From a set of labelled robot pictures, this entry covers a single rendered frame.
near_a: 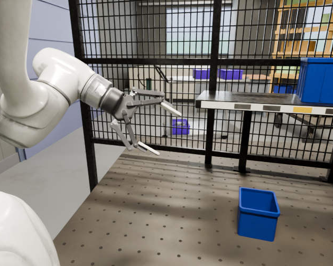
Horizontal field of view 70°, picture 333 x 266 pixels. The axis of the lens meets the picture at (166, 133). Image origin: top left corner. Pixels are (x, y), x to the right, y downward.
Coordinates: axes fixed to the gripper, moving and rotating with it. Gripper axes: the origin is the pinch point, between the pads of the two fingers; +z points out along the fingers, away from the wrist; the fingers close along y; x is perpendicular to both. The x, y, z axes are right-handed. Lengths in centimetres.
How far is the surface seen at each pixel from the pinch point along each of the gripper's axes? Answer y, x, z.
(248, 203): -6.4, -1.6, 32.3
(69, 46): 100, 295, -158
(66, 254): -40.2, -3.8, -7.4
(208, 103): 16.0, 2.1, 7.6
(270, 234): -11.5, -11.4, 35.5
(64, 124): -6, 304, -103
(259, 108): 20.8, -4.6, 21.1
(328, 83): 35.0, -12.7, 33.2
